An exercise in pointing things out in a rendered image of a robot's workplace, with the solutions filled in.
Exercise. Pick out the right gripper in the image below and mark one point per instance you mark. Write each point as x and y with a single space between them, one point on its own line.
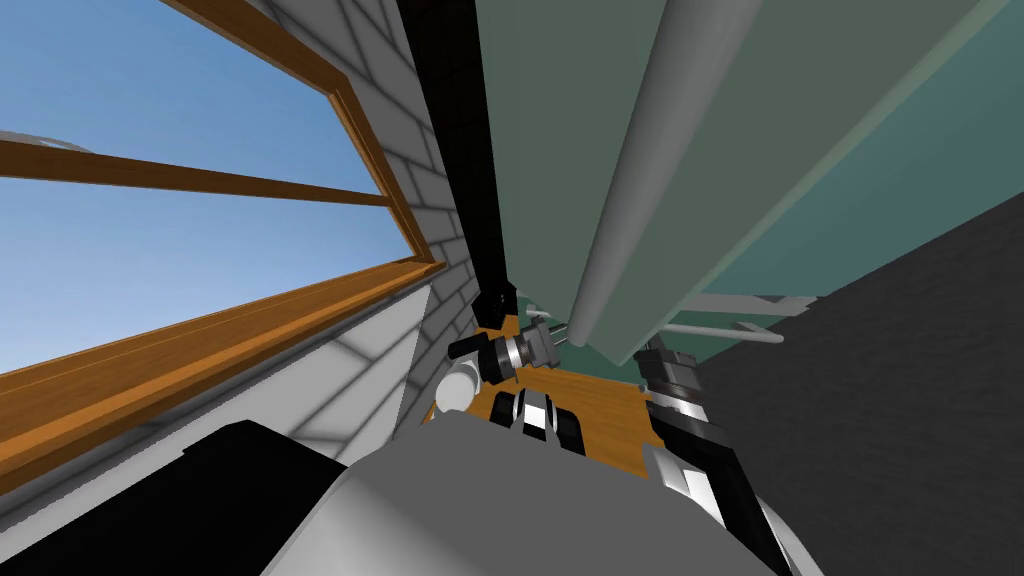
670 368

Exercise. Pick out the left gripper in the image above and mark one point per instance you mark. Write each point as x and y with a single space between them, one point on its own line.
539 346

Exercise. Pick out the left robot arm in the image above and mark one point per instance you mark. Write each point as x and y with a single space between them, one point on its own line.
500 357

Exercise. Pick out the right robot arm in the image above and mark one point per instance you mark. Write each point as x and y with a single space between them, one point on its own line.
704 436

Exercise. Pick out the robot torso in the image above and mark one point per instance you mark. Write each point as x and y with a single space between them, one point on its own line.
496 512

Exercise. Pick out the green appliance door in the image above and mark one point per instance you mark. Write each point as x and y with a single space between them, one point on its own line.
560 160

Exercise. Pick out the teal green cabinet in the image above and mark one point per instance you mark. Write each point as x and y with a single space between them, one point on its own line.
896 168

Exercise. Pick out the wooden framed window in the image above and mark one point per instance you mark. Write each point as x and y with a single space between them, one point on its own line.
200 336

